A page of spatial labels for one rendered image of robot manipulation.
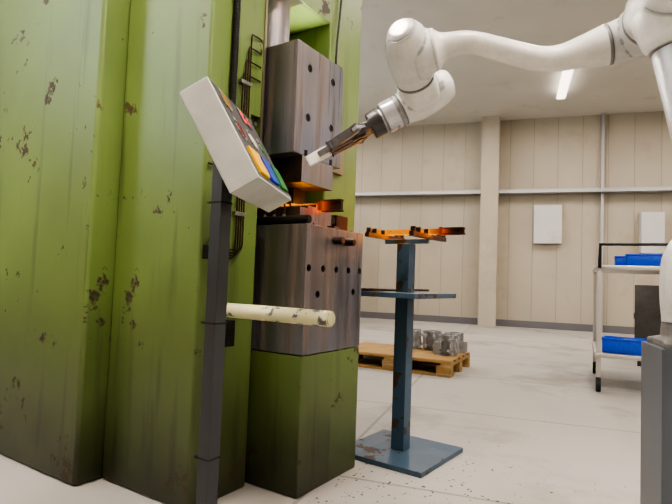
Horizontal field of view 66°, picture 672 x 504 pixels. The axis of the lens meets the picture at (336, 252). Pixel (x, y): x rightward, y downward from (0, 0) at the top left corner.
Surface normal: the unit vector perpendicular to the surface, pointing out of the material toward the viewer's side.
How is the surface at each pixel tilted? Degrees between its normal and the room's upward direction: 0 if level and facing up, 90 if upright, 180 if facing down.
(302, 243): 90
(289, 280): 90
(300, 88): 90
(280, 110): 90
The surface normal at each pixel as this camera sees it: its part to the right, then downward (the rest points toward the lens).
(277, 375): -0.55, -0.07
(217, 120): -0.14, -0.06
